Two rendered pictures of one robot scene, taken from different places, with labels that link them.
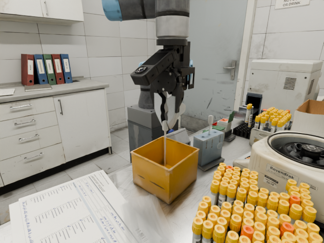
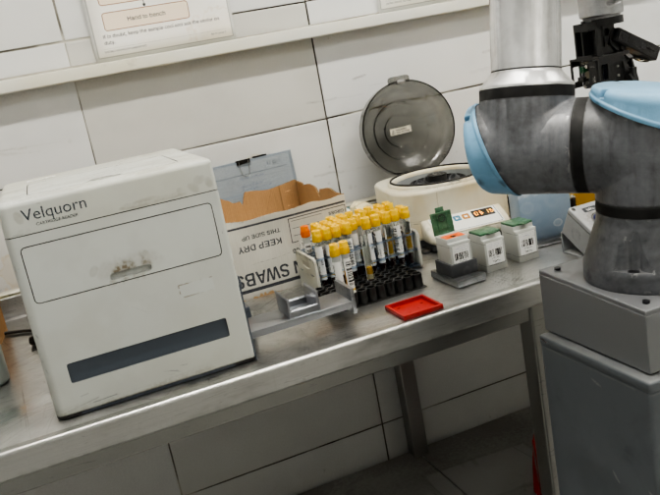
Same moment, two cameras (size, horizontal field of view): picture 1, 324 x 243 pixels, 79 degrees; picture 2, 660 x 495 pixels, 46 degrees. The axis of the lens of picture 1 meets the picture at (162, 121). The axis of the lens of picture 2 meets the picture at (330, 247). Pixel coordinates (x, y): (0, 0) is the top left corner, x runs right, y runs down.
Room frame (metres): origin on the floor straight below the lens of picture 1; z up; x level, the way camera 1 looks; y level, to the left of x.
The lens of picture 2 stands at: (1.97, 0.11, 1.28)
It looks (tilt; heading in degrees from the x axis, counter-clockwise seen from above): 14 degrees down; 206
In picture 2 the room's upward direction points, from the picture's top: 11 degrees counter-clockwise
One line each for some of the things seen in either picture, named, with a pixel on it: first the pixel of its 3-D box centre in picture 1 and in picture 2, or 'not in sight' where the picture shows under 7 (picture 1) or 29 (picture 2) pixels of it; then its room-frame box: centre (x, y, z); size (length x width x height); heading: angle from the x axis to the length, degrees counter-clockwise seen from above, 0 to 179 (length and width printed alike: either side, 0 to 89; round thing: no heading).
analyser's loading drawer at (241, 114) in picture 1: (247, 110); (285, 309); (1.01, -0.46, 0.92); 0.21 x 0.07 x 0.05; 135
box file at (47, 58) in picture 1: (46, 69); not in sight; (2.17, 1.25, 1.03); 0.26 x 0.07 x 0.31; 45
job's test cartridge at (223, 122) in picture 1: (223, 127); (454, 253); (0.77, -0.26, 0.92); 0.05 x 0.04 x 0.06; 46
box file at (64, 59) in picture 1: (62, 68); not in sight; (2.29, 1.12, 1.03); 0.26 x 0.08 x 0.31; 44
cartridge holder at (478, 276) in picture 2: (222, 133); (457, 269); (0.77, -0.26, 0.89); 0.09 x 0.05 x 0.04; 46
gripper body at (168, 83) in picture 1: (173, 66); (601, 53); (0.49, -0.03, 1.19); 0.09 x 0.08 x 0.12; 140
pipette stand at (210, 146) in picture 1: (208, 148); (540, 214); (0.57, -0.15, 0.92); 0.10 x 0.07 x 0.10; 127
